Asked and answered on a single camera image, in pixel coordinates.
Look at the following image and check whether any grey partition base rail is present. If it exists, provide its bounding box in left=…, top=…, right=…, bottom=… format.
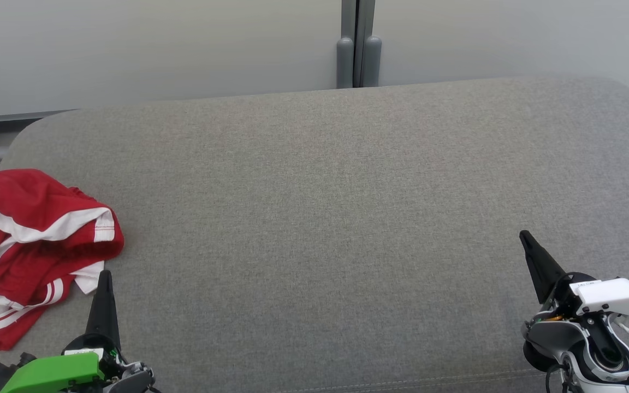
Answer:
left=0, top=109, right=83, bottom=123

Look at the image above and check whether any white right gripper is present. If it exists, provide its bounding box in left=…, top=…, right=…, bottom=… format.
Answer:
left=519, top=230, right=629, bottom=324

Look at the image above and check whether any red white basketball jersey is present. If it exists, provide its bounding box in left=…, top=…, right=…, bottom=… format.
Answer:
left=0, top=224, right=105, bottom=351

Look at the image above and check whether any grey partition post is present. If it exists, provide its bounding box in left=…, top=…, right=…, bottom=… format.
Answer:
left=336, top=0, right=358, bottom=89
left=356, top=0, right=383, bottom=88

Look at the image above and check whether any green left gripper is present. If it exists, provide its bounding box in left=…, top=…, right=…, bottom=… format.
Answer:
left=0, top=270, right=128, bottom=393

